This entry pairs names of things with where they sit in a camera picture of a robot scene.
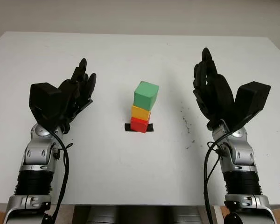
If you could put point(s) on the yellow block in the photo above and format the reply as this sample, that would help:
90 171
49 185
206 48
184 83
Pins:
140 113

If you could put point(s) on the white table leg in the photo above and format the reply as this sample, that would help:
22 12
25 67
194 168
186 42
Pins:
217 215

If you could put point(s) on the red block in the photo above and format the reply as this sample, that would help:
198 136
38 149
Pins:
137 126

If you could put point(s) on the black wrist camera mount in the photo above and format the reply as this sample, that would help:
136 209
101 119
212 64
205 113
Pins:
252 98
45 100

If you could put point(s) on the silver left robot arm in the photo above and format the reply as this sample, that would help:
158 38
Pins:
37 154

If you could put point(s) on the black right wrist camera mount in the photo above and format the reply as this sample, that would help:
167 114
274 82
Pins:
252 98

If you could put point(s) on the green block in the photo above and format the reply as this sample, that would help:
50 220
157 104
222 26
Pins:
145 93

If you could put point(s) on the dark robot torso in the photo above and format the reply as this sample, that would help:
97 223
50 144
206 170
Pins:
140 214

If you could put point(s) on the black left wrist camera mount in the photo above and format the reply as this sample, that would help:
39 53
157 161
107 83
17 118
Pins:
45 100

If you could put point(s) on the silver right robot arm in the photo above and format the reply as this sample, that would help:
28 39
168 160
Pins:
242 154

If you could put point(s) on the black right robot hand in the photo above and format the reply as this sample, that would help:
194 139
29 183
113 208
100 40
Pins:
217 98

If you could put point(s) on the black tape strip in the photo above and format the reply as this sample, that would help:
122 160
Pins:
126 128

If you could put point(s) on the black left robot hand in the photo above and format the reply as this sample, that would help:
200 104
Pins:
77 95

